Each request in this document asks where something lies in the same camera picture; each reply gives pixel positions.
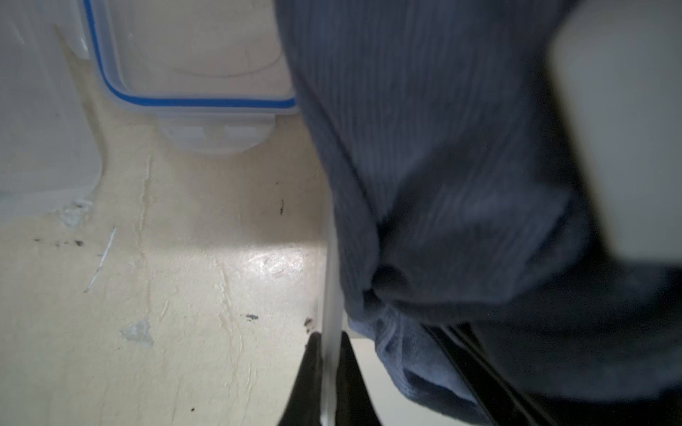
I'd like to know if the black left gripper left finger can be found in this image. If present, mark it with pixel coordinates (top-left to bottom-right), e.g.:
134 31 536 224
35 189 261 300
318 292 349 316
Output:
278 332 323 426

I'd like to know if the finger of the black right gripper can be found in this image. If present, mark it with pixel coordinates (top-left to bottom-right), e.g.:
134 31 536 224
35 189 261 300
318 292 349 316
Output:
424 326 557 426

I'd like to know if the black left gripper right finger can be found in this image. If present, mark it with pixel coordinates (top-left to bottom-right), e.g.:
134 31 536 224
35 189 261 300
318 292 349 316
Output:
337 331 381 426

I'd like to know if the lidded green-tinted lunch box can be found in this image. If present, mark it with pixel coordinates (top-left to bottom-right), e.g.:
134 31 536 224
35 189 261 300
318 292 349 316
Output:
315 207 462 425

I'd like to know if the dark blue cloth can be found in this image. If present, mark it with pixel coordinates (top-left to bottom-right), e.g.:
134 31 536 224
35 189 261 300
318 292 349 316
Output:
275 1 681 425

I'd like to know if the blue-rimmed small box lid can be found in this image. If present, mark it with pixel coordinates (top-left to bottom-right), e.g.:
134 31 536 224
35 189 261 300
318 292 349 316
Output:
55 0 298 156

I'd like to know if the large clear plastic lunch box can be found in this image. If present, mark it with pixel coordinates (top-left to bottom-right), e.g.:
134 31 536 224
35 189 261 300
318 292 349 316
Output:
1 1 102 221

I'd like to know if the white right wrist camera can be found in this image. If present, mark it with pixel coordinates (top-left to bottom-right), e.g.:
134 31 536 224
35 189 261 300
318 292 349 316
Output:
548 0 681 266

